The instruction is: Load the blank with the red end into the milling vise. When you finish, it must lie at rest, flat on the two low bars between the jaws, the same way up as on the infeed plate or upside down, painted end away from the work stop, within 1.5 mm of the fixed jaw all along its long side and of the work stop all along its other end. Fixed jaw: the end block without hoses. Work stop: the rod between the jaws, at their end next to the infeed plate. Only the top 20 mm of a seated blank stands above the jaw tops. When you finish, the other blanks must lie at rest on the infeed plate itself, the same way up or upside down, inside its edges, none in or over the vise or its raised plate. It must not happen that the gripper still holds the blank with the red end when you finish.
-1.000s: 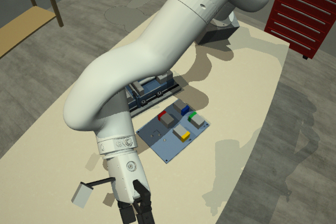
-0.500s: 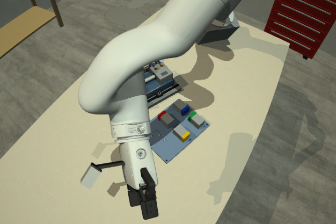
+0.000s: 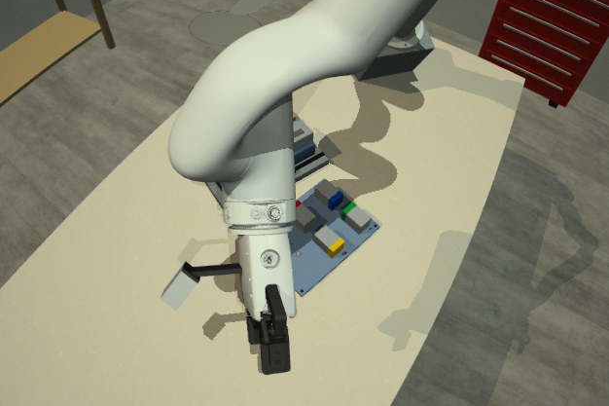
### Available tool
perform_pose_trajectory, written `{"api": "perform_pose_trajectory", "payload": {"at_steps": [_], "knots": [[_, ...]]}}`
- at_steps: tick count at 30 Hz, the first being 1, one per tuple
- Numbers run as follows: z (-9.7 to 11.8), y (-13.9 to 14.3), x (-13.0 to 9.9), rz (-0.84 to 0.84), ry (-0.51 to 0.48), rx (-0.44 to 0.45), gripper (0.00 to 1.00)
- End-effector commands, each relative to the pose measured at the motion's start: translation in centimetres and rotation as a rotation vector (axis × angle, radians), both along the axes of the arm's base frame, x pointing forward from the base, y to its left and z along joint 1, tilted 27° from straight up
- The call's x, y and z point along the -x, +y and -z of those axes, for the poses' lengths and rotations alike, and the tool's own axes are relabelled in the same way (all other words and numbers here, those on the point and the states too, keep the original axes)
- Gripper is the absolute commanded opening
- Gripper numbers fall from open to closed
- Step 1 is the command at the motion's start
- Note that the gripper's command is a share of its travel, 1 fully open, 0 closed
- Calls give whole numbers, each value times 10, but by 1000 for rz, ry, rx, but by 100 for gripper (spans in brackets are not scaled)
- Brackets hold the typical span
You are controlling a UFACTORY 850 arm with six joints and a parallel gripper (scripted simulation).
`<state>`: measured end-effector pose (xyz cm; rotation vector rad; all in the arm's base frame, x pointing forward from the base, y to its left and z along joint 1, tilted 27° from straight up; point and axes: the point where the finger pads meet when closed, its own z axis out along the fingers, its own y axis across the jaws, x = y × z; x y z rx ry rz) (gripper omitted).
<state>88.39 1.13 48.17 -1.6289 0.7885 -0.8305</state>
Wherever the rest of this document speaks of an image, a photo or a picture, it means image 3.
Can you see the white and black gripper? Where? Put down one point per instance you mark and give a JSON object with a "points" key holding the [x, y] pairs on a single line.
{"points": [[267, 285]]}

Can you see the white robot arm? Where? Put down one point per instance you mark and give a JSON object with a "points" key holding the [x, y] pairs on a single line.
{"points": [[261, 69]]}

